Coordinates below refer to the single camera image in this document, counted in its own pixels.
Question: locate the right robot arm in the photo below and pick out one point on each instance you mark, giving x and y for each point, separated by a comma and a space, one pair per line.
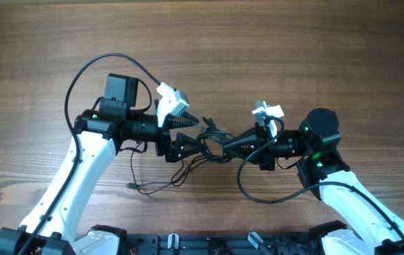
369, 227

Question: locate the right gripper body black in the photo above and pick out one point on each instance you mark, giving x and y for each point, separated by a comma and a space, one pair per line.
265, 148

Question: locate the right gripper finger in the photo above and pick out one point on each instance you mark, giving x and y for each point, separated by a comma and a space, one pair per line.
248, 137
237, 150

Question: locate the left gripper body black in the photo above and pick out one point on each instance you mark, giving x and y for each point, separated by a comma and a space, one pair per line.
162, 144

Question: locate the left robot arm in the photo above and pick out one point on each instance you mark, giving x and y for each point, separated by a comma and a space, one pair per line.
51, 226

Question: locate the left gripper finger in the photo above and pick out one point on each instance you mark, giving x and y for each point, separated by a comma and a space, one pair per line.
185, 120
185, 146

